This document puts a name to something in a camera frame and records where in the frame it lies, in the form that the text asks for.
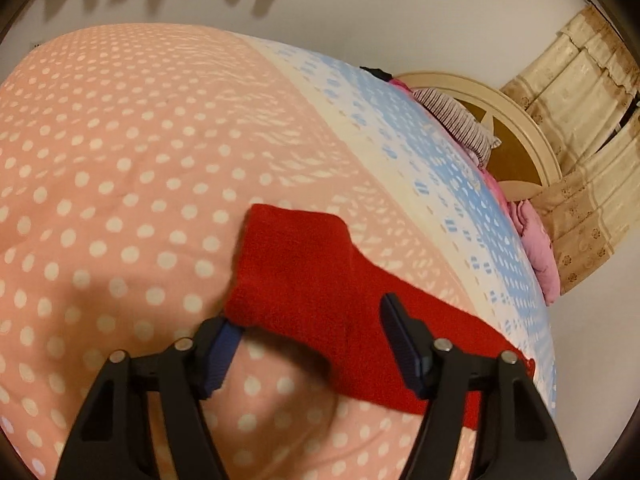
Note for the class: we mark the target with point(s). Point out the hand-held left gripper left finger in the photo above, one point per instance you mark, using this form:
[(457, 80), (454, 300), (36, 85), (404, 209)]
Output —
[(220, 360)]

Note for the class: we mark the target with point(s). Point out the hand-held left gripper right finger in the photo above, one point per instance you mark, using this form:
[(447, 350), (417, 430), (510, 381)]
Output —
[(400, 345)]

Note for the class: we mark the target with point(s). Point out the red fleece garment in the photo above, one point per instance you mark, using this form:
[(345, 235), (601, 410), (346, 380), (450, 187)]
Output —
[(320, 300)]

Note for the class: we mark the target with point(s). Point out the pink folded quilt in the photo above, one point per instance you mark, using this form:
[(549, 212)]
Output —
[(537, 250)]

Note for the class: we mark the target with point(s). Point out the pink and blue dotted blanket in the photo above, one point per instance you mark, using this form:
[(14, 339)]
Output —
[(175, 185)]

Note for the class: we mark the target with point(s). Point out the cream round bed headboard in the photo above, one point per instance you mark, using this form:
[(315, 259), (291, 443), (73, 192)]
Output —
[(520, 150)]

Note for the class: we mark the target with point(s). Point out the striped pillow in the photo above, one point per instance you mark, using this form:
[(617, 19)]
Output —
[(455, 120)]

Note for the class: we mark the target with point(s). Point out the black cloth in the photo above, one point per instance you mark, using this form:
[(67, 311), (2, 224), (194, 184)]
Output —
[(376, 73)]

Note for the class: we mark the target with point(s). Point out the beige floral curtain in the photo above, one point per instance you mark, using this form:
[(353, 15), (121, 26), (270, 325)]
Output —
[(585, 135)]

